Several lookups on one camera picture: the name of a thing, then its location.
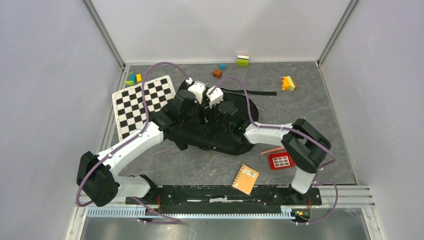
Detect yellow wooden block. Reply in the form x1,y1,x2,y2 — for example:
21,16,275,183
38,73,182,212
135,73,143,83

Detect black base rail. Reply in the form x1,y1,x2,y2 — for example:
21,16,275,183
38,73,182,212
76,177,375,221

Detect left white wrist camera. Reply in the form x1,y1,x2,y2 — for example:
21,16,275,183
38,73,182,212
185,77,206,104

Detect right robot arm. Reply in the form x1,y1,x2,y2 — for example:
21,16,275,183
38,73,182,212
201,100,334,204

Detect green white lego brick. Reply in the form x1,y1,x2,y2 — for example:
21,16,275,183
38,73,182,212
236,55,250,67

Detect orange green sticky notes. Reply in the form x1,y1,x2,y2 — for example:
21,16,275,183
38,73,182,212
281,76,297,91

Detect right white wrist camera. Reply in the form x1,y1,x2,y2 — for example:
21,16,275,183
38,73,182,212
206,87,224,108

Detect black backpack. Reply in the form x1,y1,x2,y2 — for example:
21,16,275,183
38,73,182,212
152,83,277,156

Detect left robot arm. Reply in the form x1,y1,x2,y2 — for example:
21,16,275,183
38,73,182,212
75,90,201,207

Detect orange spiral notepad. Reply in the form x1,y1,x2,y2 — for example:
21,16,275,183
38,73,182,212
232,164,259,195

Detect orange brown cube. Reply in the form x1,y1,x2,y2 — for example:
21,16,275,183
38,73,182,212
212,69,223,79

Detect black white chessboard mat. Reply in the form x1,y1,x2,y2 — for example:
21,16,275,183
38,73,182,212
111,75,176,141

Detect small blue lego brick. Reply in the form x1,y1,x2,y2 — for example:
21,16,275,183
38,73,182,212
219,63,226,71

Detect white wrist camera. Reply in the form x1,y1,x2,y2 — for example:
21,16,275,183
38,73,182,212
185,77,206,104
206,87,224,108

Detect green half-round block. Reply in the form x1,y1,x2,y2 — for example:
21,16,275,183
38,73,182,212
124,80,137,87

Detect red calculator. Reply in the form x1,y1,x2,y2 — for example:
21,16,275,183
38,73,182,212
267,152,295,170

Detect pink pencil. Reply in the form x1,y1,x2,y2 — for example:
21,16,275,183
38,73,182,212
260,147,285,155

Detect teal wooden block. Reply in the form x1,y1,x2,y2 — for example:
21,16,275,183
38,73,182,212
129,74,137,83

